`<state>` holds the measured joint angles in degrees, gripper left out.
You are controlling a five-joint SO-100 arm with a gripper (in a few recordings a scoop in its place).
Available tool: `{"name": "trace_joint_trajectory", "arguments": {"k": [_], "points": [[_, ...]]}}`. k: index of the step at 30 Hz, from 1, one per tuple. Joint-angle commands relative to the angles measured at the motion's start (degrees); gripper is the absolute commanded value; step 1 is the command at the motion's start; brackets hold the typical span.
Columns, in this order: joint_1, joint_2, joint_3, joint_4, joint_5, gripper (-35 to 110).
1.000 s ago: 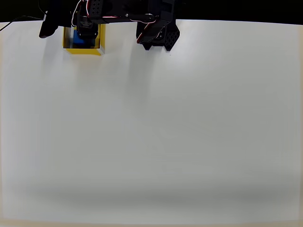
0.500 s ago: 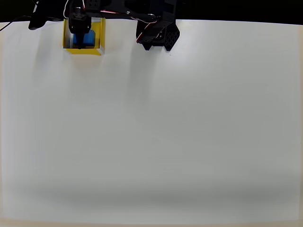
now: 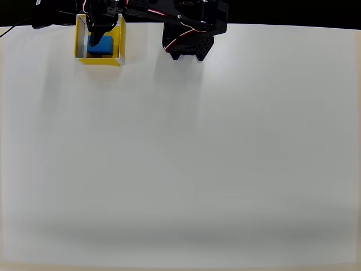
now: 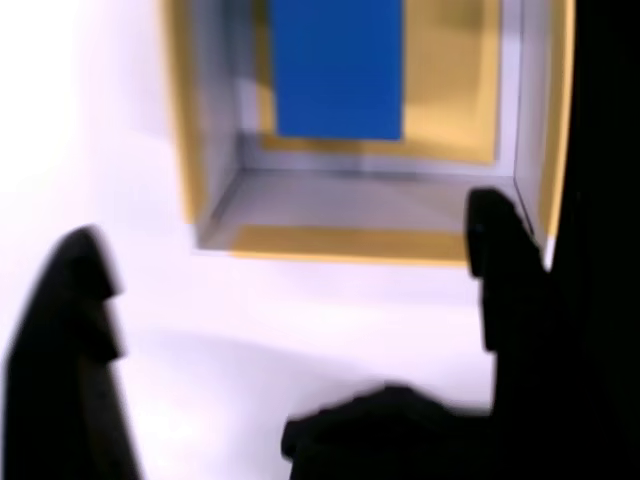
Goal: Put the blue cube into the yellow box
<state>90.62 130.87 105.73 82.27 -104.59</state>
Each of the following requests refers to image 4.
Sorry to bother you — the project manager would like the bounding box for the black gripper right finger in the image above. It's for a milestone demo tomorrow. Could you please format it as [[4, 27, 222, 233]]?
[[464, 187, 634, 480]]

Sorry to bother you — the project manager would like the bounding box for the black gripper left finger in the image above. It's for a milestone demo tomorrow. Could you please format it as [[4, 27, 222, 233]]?
[[0, 224, 147, 480]]

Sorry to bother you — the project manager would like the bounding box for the blue block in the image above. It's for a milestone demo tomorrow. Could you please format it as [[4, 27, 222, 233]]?
[[268, 0, 405, 142]]

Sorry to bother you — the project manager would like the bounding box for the yellow open box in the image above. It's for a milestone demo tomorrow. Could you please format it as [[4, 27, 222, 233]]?
[[164, 0, 576, 269]]

